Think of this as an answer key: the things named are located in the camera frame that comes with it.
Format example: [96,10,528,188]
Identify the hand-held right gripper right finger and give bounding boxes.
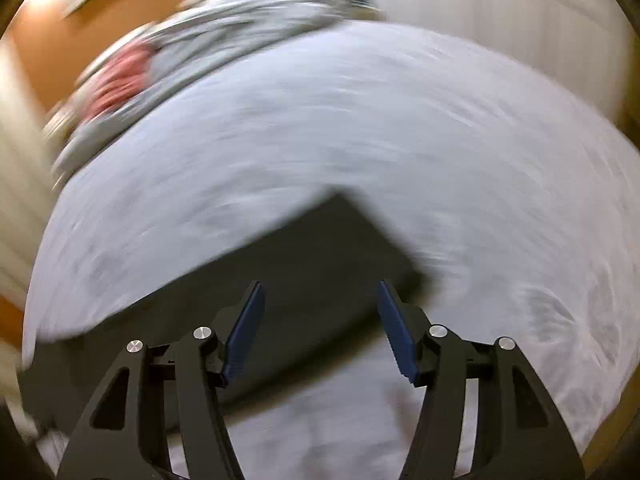
[377,280,586,480]

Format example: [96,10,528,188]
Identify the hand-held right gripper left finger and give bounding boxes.
[55,281,266,480]

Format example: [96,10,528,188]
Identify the black pants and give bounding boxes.
[20,192,436,436]

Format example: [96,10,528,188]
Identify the butterfly print grey blanket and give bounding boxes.
[22,22,636,480]

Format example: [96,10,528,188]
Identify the white curtain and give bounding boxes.
[0,45,57,306]

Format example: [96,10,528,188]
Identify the pink fleece blanket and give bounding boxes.
[82,42,157,121]

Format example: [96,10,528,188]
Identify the grey ruffled duvet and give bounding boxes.
[52,0,386,181]

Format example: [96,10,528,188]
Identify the white wardrobe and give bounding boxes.
[350,0,632,116]

